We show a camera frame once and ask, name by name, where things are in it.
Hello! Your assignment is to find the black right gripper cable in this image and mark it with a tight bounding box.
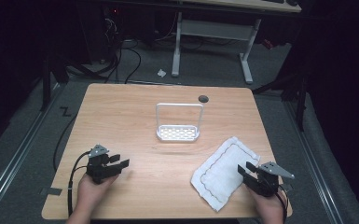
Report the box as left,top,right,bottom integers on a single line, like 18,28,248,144
274,183,291,224

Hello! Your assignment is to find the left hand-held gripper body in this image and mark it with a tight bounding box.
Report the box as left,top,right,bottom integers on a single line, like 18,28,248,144
85,143,121,185

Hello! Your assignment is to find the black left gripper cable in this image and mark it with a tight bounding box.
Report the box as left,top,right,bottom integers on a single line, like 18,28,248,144
66,150,92,217

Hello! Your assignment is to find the person's right hand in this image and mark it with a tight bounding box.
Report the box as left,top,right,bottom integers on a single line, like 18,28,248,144
247,184,286,224

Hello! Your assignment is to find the white-framed desk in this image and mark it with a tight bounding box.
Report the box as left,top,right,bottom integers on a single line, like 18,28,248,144
171,0,303,85

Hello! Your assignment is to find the bundle of black cables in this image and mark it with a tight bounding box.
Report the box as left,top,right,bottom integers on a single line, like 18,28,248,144
103,13,143,85

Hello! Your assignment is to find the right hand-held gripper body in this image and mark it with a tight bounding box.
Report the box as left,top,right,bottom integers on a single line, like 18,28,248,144
247,161,296,198

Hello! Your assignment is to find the white rack with handle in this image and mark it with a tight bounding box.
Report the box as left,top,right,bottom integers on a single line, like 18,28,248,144
155,102,205,143

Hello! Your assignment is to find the metal floor rail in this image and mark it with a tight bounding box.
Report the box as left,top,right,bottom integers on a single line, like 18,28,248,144
0,81,67,224
283,101,346,224

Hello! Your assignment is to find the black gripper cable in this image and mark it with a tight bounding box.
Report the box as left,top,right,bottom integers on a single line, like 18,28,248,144
66,150,92,217
274,183,291,224

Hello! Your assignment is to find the black metal stand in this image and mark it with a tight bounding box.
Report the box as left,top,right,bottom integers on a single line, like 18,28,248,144
251,69,310,133
39,57,70,112

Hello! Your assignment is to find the white cloth with dark stitching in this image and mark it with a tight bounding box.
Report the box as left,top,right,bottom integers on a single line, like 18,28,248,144
190,135,261,213

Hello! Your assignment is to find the black zigzag floor tape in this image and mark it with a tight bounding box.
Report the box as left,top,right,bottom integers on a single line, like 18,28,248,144
59,105,73,118

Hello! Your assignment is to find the black floor cable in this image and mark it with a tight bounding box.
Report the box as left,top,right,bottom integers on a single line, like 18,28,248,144
52,113,79,173

